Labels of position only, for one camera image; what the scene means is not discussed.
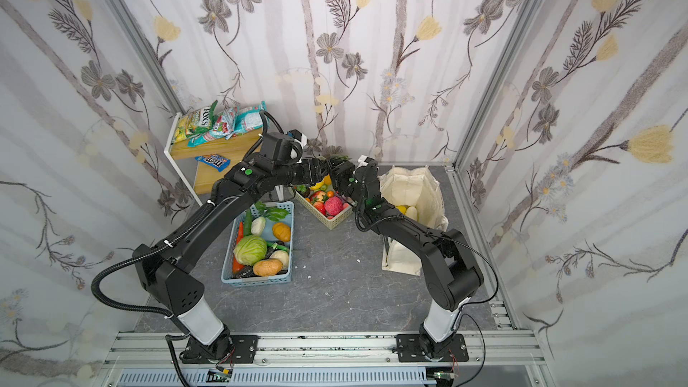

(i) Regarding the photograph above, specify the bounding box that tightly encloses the pink dragon fruit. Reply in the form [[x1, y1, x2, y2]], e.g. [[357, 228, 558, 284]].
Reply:
[[324, 196, 344, 217]]

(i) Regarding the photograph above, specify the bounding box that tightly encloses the cream canvas grocery bag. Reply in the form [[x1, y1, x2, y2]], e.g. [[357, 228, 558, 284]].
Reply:
[[378, 165, 451, 278]]

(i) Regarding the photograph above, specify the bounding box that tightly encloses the light blue vegetable basket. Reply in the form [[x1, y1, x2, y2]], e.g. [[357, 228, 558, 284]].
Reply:
[[221, 202, 294, 287]]

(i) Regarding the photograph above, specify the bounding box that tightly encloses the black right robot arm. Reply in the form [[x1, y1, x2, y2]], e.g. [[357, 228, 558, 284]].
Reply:
[[326, 157, 485, 359]]

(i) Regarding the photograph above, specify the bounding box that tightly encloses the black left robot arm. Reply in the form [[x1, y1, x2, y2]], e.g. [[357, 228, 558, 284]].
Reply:
[[91, 112, 331, 363]]

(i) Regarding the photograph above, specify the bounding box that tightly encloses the teal snack bag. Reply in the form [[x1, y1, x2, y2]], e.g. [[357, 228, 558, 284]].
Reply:
[[233, 101, 266, 135]]

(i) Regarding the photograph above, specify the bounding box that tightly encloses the red pink snack bag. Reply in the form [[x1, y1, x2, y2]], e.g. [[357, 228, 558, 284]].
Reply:
[[187, 107, 238, 147]]

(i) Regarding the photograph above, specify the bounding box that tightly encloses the green chips bag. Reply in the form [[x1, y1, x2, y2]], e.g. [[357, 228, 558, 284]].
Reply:
[[172, 100, 218, 143]]

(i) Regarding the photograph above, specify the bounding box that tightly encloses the green plastic fruit basket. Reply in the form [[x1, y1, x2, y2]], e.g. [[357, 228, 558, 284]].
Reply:
[[292, 176, 353, 230]]

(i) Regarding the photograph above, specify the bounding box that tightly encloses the green leafy spinach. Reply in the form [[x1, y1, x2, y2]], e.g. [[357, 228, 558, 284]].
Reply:
[[254, 202, 290, 222]]

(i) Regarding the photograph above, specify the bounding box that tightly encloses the orange round fruit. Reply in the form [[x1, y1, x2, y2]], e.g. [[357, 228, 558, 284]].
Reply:
[[272, 222, 291, 243]]

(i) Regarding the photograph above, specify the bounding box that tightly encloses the white bok choy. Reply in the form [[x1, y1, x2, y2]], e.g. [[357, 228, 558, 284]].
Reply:
[[250, 217, 267, 237]]

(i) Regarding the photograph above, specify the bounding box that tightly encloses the blue candy packet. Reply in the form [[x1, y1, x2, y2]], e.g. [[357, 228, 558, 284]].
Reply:
[[195, 154, 231, 172]]

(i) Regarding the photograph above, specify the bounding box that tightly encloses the green cabbage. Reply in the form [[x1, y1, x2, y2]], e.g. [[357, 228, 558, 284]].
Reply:
[[233, 235, 268, 266]]

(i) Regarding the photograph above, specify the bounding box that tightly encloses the beige potato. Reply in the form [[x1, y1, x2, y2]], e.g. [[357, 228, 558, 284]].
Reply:
[[253, 258, 284, 277]]

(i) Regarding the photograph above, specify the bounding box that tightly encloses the white wooden two-tier shelf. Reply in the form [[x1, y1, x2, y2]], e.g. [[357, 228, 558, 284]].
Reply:
[[163, 111, 285, 211]]

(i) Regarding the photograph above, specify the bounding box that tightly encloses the red chili pepper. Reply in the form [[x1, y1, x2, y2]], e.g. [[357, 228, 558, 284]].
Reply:
[[232, 221, 247, 275]]

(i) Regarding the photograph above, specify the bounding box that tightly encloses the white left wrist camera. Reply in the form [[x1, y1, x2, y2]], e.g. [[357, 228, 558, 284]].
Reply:
[[287, 129, 307, 163]]

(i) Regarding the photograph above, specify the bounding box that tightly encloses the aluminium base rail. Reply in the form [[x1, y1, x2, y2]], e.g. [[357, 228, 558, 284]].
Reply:
[[96, 330, 549, 387]]

